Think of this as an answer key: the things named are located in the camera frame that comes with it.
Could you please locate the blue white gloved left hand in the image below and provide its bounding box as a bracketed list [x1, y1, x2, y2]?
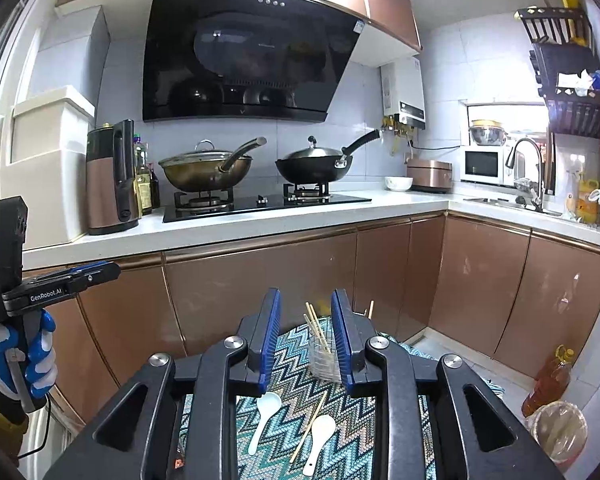
[0, 310, 58, 401]

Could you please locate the light blue ceramic spoon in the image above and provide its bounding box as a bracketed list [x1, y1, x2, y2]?
[248, 392, 282, 456]

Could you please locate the white storage box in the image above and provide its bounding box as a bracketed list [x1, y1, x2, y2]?
[0, 6, 110, 249]

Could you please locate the zigzag patterned cloth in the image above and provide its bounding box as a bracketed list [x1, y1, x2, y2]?
[176, 316, 506, 480]

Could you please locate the copper black thermos kettle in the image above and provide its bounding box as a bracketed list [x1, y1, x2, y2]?
[85, 119, 140, 235]

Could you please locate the white ceramic spoon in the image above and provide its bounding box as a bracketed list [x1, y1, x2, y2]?
[302, 415, 337, 477]

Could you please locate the cooking oil bottle on floor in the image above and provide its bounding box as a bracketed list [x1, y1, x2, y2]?
[521, 344, 576, 418]

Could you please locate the trash bin with bag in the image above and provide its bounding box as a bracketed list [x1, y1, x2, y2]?
[526, 400, 588, 471]

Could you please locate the oil bottle beside kettle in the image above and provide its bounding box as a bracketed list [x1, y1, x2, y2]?
[133, 133, 152, 216]

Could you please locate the black gas stove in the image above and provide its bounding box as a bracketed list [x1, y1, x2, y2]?
[163, 183, 370, 223]

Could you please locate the brass wok with lid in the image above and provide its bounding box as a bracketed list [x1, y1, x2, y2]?
[159, 136, 266, 193]

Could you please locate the black wok with lid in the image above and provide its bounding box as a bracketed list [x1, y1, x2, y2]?
[276, 129, 380, 185]

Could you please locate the white bowl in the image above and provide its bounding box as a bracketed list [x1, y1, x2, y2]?
[384, 177, 413, 192]

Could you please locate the copper rice cooker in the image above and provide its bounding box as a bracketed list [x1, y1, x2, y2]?
[406, 158, 453, 193]

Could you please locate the black range hood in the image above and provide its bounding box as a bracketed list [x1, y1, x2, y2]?
[142, 0, 364, 122]

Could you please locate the yellow oil jug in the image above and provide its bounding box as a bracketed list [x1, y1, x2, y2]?
[566, 174, 600, 224]

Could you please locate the white microwave oven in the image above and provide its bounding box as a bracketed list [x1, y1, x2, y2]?
[460, 145, 514, 188]

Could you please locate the chrome sink faucet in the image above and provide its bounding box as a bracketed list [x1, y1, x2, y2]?
[504, 136, 549, 212]

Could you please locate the steel bowl on microwave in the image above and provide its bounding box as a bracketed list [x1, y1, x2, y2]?
[468, 119, 507, 146]

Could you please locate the white water heater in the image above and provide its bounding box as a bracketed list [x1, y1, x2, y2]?
[380, 58, 426, 130]

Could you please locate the wire utensil holder basket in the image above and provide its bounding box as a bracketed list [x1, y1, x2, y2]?
[309, 333, 341, 384]

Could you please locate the black wall dish rack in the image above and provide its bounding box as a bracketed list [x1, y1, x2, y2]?
[515, 6, 600, 139]

